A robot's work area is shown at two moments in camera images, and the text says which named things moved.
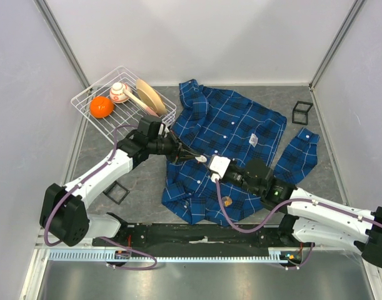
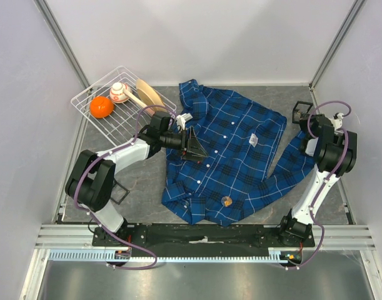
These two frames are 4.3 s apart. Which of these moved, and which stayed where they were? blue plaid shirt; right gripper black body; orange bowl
Moved: right gripper black body
Stayed: blue plaid shirt; orange bowl
